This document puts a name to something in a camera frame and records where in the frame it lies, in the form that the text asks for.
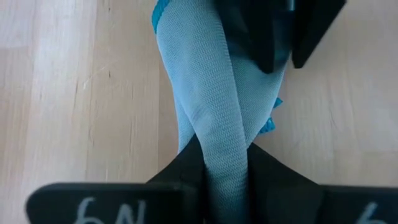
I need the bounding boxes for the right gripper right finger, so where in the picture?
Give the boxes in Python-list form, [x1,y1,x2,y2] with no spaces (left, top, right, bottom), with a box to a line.
[247,142,398,224]

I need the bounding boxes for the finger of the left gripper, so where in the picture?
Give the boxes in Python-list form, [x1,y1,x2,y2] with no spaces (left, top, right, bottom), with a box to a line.
[214,0,292,75]
[291,0,348,70]

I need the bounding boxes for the blue microfiber towel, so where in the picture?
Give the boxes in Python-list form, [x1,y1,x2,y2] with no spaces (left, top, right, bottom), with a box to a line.
[151,0,285,224]

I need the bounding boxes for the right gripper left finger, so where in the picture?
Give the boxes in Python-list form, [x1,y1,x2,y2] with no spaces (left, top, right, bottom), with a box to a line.
[26,133,206,224]

